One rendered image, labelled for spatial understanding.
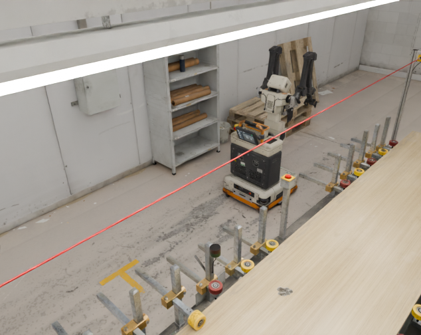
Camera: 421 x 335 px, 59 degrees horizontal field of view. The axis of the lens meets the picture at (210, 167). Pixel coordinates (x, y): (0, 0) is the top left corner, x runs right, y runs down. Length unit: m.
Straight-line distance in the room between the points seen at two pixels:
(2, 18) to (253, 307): 1.75
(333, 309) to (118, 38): 1.74
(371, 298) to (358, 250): 0.38
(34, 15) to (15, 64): 0.10
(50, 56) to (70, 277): 3.08
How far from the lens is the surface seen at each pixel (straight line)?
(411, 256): 2.64
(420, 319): 2.33
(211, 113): 5.35
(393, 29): 9.70
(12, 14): 0.81
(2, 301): 3.80
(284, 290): 2.20
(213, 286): 2.21
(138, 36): 0.93
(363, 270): 2.44
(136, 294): 1.86
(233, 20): 1.15
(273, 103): 4.08
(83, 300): 3.52
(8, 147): 4.21
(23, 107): 4.15
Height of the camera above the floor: 2.52
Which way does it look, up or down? 30 degrees down
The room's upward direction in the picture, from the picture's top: 1 degrees counter-clockwise
